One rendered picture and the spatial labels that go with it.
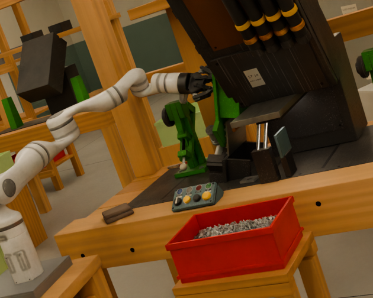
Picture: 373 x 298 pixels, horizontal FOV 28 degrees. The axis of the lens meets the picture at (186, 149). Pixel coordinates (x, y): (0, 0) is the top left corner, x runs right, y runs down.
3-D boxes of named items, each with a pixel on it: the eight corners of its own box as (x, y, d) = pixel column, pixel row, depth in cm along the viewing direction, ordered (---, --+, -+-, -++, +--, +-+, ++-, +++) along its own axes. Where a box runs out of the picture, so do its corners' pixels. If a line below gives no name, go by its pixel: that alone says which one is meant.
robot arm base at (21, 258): (37, 278, 222) (16, 227, 219) (10, 285, 225) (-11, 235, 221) (48, 266, 231) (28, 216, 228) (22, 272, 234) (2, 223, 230)
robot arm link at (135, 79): (147, 69, 260) (113, 88, 256) (153, 89, 266) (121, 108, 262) (137, 62, 266) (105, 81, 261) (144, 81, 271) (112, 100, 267)
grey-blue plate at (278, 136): (291, 177, 229) (277, 135, 226) (285, 178, 230) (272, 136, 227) (299, 166, 237) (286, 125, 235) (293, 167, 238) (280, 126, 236)
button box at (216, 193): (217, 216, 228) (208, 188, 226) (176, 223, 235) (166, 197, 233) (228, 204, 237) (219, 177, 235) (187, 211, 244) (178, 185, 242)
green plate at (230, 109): (239, 133, 242) (235, 71, 234) (215, 132, 245) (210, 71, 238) (250, 123, 251) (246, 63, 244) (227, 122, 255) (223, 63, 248)
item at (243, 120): (282, 120, 215) (278, 111, 214) (232, 132, 223) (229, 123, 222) (315, 87, 248) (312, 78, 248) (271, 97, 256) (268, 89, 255)
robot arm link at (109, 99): (105, 82, 265) (116, 103, 268) (41, 119, 257) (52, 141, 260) (113, 83, 257) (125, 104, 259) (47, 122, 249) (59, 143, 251)
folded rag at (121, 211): (131, 209, 257) (128, 201, 256) (134, 213, 249) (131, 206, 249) (103, 219, 255) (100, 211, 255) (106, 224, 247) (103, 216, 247)
